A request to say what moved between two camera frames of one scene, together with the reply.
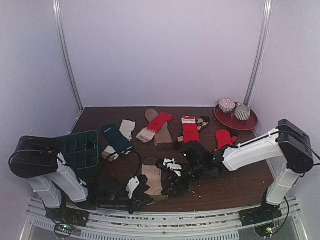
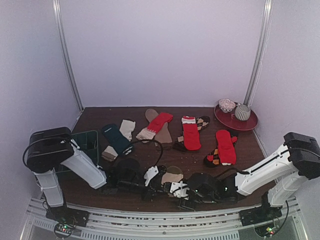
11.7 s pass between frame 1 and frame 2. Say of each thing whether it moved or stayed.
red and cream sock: stayed
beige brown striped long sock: moved
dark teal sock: stayed
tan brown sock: stayed
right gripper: moved
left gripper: moved
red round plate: stayed
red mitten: stayed
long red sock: stayed
